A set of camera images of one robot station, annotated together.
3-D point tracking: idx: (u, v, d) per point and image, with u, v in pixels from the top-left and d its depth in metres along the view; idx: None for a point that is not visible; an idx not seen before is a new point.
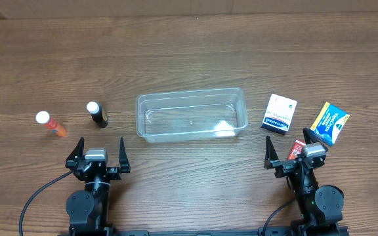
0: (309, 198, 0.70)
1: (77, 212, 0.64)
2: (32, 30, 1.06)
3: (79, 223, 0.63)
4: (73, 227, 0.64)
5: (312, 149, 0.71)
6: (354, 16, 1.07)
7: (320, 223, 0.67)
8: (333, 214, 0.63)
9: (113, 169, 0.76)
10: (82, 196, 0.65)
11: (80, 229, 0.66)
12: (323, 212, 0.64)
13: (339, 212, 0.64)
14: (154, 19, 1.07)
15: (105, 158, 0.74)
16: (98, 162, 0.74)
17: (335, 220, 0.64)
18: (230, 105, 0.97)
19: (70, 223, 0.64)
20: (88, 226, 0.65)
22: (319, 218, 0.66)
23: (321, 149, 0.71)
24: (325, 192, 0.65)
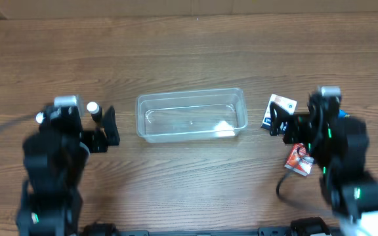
0: (324, 139, 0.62)
1: (35, 151, 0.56)
2: (32, 30, 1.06)
3: (36, 157, 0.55)
4: (28, 170, 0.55)
5: (327, 90, 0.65)
6: (353, 16, 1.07)
7: (345, 164, 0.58)
8: (358, 139, 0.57)
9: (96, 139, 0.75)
10: (48, 134, 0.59)
11: (38, 179, 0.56)
12: (346, 139, 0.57)
13: (363, 137, 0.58)
14: (154, 20, 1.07)
15: (76, 104, 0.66)
16: (69, 109, 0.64)
17: (361, 145, 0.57)
18: (230, 105, 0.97)
19: (23, 164, 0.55)
20: (48, 174, 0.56)
22: (343, 156, 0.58)
23: (336, 90, 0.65)
24: (343, 121, 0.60)
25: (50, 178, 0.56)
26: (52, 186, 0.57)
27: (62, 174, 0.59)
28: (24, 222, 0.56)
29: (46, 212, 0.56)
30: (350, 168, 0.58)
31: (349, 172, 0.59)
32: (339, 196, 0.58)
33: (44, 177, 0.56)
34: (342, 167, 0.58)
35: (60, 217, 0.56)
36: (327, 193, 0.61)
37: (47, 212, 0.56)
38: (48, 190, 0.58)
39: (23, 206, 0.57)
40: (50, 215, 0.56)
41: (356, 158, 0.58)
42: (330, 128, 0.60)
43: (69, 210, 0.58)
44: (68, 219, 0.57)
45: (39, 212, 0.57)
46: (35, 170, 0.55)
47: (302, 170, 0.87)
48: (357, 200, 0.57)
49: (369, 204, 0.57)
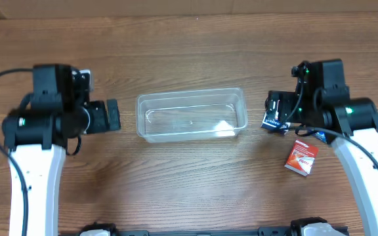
0: (304, 86, 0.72)
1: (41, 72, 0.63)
2: (32, 30, 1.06)
3: (42, 68, 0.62)
4: (34, 80, 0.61)
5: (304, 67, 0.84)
6: (354, 16, 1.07)
7: (331, 91, 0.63)
8: (333, 64, 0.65)
9: (99, 108, 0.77)
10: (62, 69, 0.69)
11: (39, 82, 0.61)
12: (324, 67, 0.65)
13: (338, 65, 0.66)
14: (154, 19, 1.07)
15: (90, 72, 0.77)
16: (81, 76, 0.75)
17: (335, 68, 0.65)
18: (230, 105, 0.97)
19: (32, 75, 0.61)
20: (52, 82, 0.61)
22: (324, 84, 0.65)
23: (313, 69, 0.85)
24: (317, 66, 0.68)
25: (50, 83, 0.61)
26: (51, 92, 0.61)
27: (63, 89, 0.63)
28: (10, 127, 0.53)
29: (36, 117, 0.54)
30: (335, 96, 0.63)
31: (336, 101, 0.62)
32: (331, 115, 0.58)
33: (48, 83, 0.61)
34: (329, 94, 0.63)
35: (48, 126, 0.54)
36: (319, 122, 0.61)
37: (35, 120, 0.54)
38: (45, 95, 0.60)
39: (10, 113, 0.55)
40: (40, 119, 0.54)
41: (333, 85, 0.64)
42: (306, 71, 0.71)
43: (58, 117, 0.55)
44: (57, 127, 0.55)
45: (27, 118, 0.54)
46: (41, 81, 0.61)
47: (302, 169, 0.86)
48: (348, 116, 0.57)
49: (360, 119, 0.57)
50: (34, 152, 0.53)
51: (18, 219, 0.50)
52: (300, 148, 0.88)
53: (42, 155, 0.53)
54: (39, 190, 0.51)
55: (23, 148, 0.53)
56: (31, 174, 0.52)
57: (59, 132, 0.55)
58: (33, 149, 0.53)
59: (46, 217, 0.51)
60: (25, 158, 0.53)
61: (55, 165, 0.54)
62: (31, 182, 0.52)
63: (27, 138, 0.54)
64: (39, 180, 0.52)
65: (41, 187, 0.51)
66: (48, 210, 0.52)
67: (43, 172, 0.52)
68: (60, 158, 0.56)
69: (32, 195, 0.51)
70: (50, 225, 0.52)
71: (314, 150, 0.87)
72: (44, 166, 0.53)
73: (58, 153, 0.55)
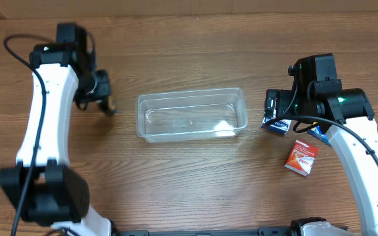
0: (298, 82, 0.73)
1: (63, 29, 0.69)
2: (31, 30, 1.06)
3: (65, 26, 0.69)
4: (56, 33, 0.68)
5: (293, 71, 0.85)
6: (353, 16, 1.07)
7: (323, 84, 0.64)
8: (324, 58, 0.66)
9: (103, 77, 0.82)
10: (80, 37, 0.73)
11: (60, 36, 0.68)
12: (316, 61, 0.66)
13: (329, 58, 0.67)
14: (153, 19, 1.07)
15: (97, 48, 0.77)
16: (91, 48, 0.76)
17: (327, 61, 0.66)
18: (230, 105, 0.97)
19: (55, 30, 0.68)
20: (71, 37, 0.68)
22: (317, 78, 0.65)
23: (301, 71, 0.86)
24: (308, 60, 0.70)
25: (70, 34, 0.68)
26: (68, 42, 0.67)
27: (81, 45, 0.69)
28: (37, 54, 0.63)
29: (56, 47, 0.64)
30: (329, 88, 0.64)
31: (331, 92, 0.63)
32: (325, 105, 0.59)
33: (68, 39, 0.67)
34: (321, 86, 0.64)
35: (65, 56, 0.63)
36: (313, 113, 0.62)
37: (56, 48, 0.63)
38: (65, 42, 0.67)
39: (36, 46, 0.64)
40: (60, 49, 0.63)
41: (325, 77, 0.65)
42: (299, 67, 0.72)
43: (75, 53, 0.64)
44: (73, 56, 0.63)
45: (49, 48, 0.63)
46: (62, 38, 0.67)
47: (302, 169, 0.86)
48: (341, 105, 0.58)
49: (354, 109, 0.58)
50: (51, 69, 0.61)
51: (35, 117, 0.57)
52: (300, 148, 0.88)
53: (60, 71, 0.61)
54: (56, 95, 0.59)
55: (43, 65, 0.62)
56: (50, 83, 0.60)
57: (75, 61, 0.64)
58: (53, 67, 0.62)
59: (60, 120, 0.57)
60: (46, 70, 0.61)
61: (69, 86, 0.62)
62: (50, 88, 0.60)
63: (48, 61, 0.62)
64: (56, 88, 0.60)
65: (57, 92, 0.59)
66: (62, 117, 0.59)
67: (60, 82, 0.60)
68: (74, 82, 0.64)
69: (50, 97, 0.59)
70: (62, 132, 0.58)
71: (314, 150, 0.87)
72: (61, 77, 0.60)
73: (71, 75, 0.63)
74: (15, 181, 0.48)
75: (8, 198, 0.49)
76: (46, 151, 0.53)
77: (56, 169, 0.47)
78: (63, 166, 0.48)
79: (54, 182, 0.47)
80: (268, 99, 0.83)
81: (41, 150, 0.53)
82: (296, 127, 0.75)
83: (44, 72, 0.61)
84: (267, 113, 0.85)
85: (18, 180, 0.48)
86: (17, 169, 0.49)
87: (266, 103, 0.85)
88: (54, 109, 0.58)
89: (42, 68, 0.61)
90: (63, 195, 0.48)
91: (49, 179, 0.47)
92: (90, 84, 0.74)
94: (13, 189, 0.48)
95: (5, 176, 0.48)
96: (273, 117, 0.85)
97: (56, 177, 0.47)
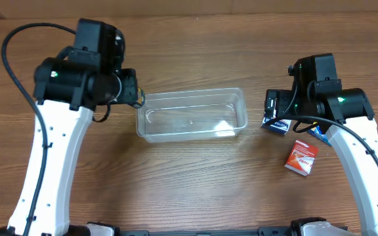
0: (298, 82, 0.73)
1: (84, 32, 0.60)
2: (31, 30, 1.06)
3: (88, 25, 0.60)
4: (77, 33, 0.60)
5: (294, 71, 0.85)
6: (353, 16, 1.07)
7: (323, 84, 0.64)
8: (324, 58, 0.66)
9: (130, 77, 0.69)
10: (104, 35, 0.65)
11: (81, 38, 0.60)
12: (316, 60, 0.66)
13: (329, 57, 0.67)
14: (153, 19, 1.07)
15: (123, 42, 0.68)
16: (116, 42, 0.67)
17: (327, 61, 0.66)
18: (230, 105, 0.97)
19: (76, 29, 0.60)
20: (94, 42, 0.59)
22: (317, 78, 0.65)
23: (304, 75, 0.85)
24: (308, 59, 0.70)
25: (93, 41, 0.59)
26: (90, 50, 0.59)
27: (103, 54, 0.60)
28: (42, 77, 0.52)
29: (69, 69, 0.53)
30: (329, 87, 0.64)
31: (331, 91, 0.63)
32: (325, 105, 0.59)
33: (90, 44, 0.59)
34: (321, 86, 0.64)
35: (80, 84, 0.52)
36: (313, 112, 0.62)
37: (68, 72, 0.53)
38: (85, 51, 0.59)
39: (47, 61, 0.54)
40: (74, 73, 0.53)
41: (325, 77, 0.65)
42: (299, 67, 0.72)
43: (92, 77, 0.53)
44: (88, 86, 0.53)
45: (60, 70, 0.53)
46: (83, 41, 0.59)
47: (302, 170, 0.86)
48: (341, 105, 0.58)
49: (354, 109, 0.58)
50: (59, 107, 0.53)
51: (34, 179, 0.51)
52: (300, 148, 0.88)
53: (68, 113, 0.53)
54: (60, 151, 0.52)
55: (49, 101, 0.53)
56: (54, 131, 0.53)
57: (89, 93, 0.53)
58: (61, 105, 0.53)
59: (62, 180, 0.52)
60: (50, 108, 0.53)
61: (78, 130, 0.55)
62: (54, 139, 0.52)
63: (56, 89, 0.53)
64: (62, 139, 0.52)
65: (61, 149, 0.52)
66: (64, 174, 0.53)
67: (67, 132, 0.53)
68: (86, 120, 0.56)
69: (52, 152, 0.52)
70: (63, 192, 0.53)
71: (314, 150, 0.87)
72: (69, 126, 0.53)
73: (83, 115, 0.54)
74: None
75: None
76: (41, 224, 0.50)
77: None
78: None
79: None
80: (268, 99, 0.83)
81: (36, 221, 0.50)
82: (296, 126, 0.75)
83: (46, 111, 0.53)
84: (267, 113, 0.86)
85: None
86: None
87: (266, 103, 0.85)
88: (55, 170, 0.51)
89: (46, 104, 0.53)
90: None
91: None
92: (115, 91, 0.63)
94: None
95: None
96: (273, 117, 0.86)
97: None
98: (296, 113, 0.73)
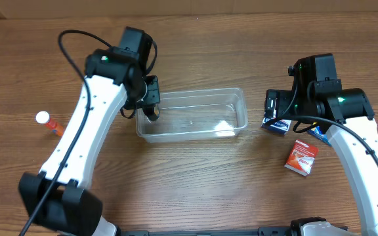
0: (298, 82, 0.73)
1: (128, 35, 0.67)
2: (31, 30, 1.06)
3: (133, 31, 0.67)
4: (123, 35, 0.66)
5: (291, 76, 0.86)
6: (353, 16, 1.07)
7: (323, 84, 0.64)
8: (324, 58, 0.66)
9: (153, 83, 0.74)
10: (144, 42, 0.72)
11: (123, 40, 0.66)
12: (316, 61, 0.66)
13: (329, 58, 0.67)
14: (154, 19, 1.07)
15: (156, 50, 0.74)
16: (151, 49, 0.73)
17: (327, 61, 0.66)
18: (230, 105, 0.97)
19: (123, 31, 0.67)
20: (136, 45, 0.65)
22: (317, 78, 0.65)
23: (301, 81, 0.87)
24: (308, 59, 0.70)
25: (135, 44, 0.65)
26: (132, 52, 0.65)
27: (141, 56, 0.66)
28: (94, 59, 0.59)
29: (116, 58, 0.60)
30: (329, 87, 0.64)
31: (331, 91, 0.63)
32: (325, 105, 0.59)
33: (131, 46, 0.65)
34: (321, 86, 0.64)
35: (123, 69, 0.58)
36: (313, 113, 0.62)
37: (115, 59, 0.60)
38: (127, 51, 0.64)
39: (98, 50, 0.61)
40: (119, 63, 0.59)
41: (325, 77, 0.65)
42: (299, 67, 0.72)
43: (134, 67, 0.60)
44: (129, 74, 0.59)
45: (109, 56, 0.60)
46: (126, 42, 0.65)
47: (302, 169, 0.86)
48: (341, 105, 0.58)
49: (354, 109, 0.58)
50: (103, 83, 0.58)
51: (73, 133, 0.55)
52: (300, 148, 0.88)
53: (111, 86, 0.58)
54: (100, 114, 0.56)
55: (96, 77, 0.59)
56: (96, 99, 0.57)
57: (129, 80, 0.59)
58: (105, 81, 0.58)
59: (94, 143, 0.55)
60: (96, 81, 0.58)
61: (115, 104, 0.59)
62: (96, 105, 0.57)
63: (103, 71, 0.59)
64: (102, 107, 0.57)
65: (101, 113, 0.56)
66: (98, 137, 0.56)
67: (107, 100, 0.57)
68: (122, 99, 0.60)
69: (93, 114, 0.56)
70: (92, 155, 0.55)
71: (314, 150, 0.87)
72: (110, 95, 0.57)
73: (121, 95, 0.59)
74: (33, 189, 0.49)
75: (24, 202, 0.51)
76: (71, 171, 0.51)
77: (75, 191, 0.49)
78: (83, 191, 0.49)
79: (70, 202, 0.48)
80: (268, 99, 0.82)
81: (67, 168, 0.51)
82: (296, 127, 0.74)
83: (93, 83, 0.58)
84: (266, 113, 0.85)
85: (37, 190, 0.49)
86: (39, 177, 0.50)
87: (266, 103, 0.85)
88: (92, 128, 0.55)
89: (93, 79, 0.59)
90: (75, 214, 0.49)
91: (68, 198, 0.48)
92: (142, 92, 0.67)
94: (31, 193, 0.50)
95: (26, 181, 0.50)
96: (273, 117, 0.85)
97: (73, 199, 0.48)
98: (296, 113, 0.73)
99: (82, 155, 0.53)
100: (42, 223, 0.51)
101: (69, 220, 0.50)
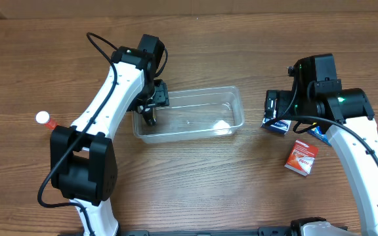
0: (298, 82, 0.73)
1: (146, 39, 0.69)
2: (32, 30, 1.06)
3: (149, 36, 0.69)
4: (140, 40, 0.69)
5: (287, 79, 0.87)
6: (353, 16, 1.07)
7: (323, 84, 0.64)
8: (325, 58, 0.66)
9: (160, 85, 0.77)
10: None
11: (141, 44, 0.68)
12: (316, 61, 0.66)
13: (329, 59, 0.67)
14: (154, 19, 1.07)
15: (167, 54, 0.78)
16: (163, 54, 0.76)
17: (327, 61, 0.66)
18: (226, 104, 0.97)
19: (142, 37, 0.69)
20: (153, 47, 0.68)
22: (317, 78, 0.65)
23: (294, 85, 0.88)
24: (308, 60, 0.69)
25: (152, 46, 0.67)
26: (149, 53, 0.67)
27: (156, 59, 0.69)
28: (119, 51, 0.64)
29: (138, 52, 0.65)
30: (329, 88, 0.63)
31: (331, 91, 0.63)
32: (324, 105, 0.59)
33: (149, 48, 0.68)
34: (321, 87, 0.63)
35: (144, 62, 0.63)
36: (313, 112, 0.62)
37: (137, 52, 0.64)
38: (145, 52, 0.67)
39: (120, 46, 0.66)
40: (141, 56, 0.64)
41: (325, 77, 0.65)
42: (300, 67, 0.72)
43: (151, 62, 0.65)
44: (147, 66, 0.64)
45: (132, 51, 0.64)
46: (144, 44, 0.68)
47: (302, 169, 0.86)
48: (340, 105, 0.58)
49: (354, 109, 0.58)
50: (126, 67, 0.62)
51: (101, 98, 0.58)
52: (300, 148, 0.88)
53: (134, 70, 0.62)
54: (125, 88, 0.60)
55: (121, 61, 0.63)
56: (122, 77, 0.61)
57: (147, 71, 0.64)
58: (129, 65, 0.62)
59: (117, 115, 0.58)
60: (121, 65, 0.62)
61: (136, 86, 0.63)
62: (121, 82, 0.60)
63: (126, 59, 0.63)
64: (125, 84, 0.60)
65: (125, 88, 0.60)
66: (119, 111, 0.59)
67: (131, 79, 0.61)
68: (140, 85, 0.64)
69: (118, 90, 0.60)
70: (115, 122, 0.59)
71: (314, 150, 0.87)
72: (133, 76, 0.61)
73: (140, 79, 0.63)
74: (63, 139, 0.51)
75: (50, 154, 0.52)
76: (98, 128, 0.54)
77: (102, 141, 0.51)
78: (109, 141, 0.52)
79: (98, 152, 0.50)
80: (268, 99, 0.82)
81: (96, 124, 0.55)
82: (296, 127, 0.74)
83: (119, 64, 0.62)
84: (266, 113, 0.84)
85: (67, 140, 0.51)
86: (70, 128, 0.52)
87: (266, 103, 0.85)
88: (118, 97, 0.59)
89: (119, 63, 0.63)
90: (101, 166, 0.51)
91: (96, 149, 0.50)
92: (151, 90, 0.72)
94: (59, 146, 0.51)
95: (56, 133, 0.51)
96: (273, 117, 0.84)
97: (100, 149, 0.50)
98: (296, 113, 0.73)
99: (108, 117, 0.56)
100: (65, 180, 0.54)
101: (92, 176, 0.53)
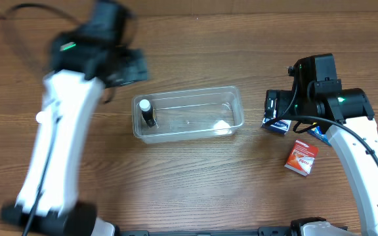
0: (298, 82, 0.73)
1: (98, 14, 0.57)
2: (31, 30, 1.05)
3: (104, 8, 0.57)
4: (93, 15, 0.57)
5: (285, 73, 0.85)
6: (353, 16, 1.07)
7: (323, 84, 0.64)
8: (324, 58, 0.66)
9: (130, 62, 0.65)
10: None
11: (96, 16, 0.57)
12: (316, 61, 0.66)
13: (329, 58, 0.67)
14: (154, 19, 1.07)
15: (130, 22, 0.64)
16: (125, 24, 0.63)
17: (327, 61, 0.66)
18: (226, 104, 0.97)
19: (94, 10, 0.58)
20: (109, 19, 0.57)
22: (317, 78, 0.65)
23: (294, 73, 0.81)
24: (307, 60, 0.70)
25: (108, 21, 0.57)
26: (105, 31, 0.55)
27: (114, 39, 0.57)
28: (59, 47, 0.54)
29: (84, 42, 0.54)
30: (329, 88, 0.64)
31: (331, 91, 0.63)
32: (325, 105, 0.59)
33: (105, 24, 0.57)
34: (321, 86, 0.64)
35: (94, 56, 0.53)
36: (313, 112, 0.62)
37: (83, 45, 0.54)
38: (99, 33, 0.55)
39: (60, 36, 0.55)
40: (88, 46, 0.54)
41: (326, 77, 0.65)
42: (300, 67, 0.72)
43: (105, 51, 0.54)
44: (100, 59, 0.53)
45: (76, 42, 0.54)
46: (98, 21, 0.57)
47: (302, 170, 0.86)
48: (341, 105, 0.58)
49: (354, 109, 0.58)
50: (69, 84, 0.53)
51: (44, 154, 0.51)
52: (300, 148, 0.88)
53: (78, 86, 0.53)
54: (70, 120, 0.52)
55: (61, 76, 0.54)
56: (64, 105, 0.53)
57: (102, 66, 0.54)
58: (72, 78, 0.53)
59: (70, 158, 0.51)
60: (60, 80, 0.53)
61: (88, 101, 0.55)
62: (64, 113, 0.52)
63: (70, 67, 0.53)
64: (71, 112, 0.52)
65: (72, 120, 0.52)
66: (73, 151, 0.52)
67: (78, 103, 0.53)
68: (94, 96, 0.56)
69: (62, 124, 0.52)
70: (71, 170, 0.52)
71: (314, 150, 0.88)
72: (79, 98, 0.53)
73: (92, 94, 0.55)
74: (17, 221, 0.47)
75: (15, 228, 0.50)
76: (50, 195, 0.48)
77: (56, 223, 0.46)
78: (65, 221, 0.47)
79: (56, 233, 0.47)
80: (268, 98, 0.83)
81: (45, 195, 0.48)
82: (296, 127, 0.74)
83: (58, 86, 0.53)
84: (267, 113, 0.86)
85: (21, 223, 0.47)
86: (19, 212, 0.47)
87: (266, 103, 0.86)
88: (64, 138, 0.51)
89: (58, 82, 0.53)
90: None
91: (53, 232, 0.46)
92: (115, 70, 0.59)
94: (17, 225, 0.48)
95: (8, 214, 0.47)
96: (273, 117, 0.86)
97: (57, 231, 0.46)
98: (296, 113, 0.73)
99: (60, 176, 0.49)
100: None
101: None
